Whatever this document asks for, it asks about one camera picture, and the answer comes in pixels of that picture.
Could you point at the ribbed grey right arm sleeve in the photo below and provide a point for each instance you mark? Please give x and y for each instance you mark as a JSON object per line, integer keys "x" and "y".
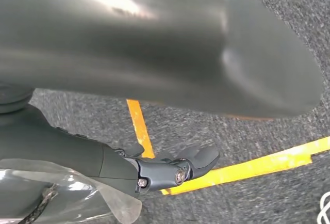
{"x": 13, "y": 99}

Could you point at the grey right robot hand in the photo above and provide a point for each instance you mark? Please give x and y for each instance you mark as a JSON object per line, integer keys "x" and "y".
{"x": 129, "y": 44}

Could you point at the yellow floor tape outline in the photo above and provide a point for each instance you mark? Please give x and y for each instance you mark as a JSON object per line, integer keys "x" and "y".
{"x": 258, "y": 167}

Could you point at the clear plastic cover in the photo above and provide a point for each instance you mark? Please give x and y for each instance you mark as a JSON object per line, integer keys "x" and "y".
{"x": 77, "y": 198}

